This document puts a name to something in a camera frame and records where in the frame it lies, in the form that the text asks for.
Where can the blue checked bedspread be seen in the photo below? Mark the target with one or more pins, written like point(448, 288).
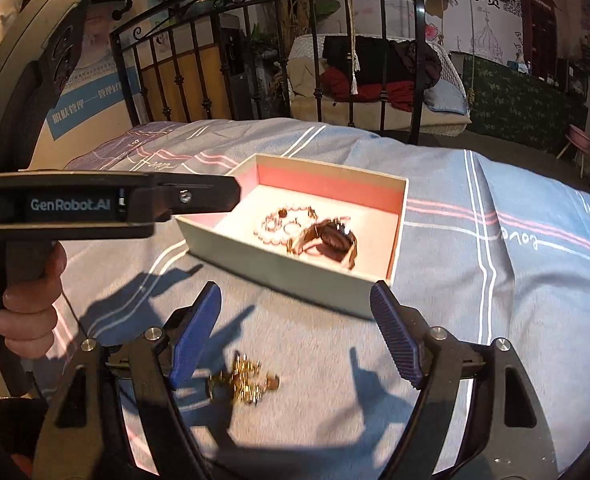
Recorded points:
point(450, 240)

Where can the blue wall poster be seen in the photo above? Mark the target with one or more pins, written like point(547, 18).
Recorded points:
point(90, 115)

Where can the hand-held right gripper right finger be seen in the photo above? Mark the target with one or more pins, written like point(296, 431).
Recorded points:
point(397, 340)

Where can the large printed wall banner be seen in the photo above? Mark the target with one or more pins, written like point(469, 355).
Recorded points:
point(455, 10)

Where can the person's left hand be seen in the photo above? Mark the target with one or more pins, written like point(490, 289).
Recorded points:
point(27, 320)

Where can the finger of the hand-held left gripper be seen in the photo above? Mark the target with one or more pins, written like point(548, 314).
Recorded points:
point(200, 195)

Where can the red garment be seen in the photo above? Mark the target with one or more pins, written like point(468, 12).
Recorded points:
point(335, 82)

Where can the red phone booth cabinet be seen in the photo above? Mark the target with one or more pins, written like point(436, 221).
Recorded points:
point(540, 30)

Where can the black iron bed frame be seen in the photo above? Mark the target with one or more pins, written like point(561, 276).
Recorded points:
point(415, 60)

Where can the grey box with pink inside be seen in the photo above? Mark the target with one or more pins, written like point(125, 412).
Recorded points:
point(275, 265)

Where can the black garment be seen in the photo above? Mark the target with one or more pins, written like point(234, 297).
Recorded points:
point(370, 60)

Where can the white hanging chair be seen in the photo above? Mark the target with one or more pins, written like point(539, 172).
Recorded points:
point(305, 95)

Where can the pink stool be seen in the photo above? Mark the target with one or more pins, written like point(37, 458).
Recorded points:
point(580, 136)

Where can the yellow wooden board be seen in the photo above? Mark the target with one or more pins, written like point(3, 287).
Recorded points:
point(167, 90)

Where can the green patterned counter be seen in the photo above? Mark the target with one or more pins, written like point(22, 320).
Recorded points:
point(520, 105)

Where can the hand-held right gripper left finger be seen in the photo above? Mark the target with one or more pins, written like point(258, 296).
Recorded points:
point(195, 330)

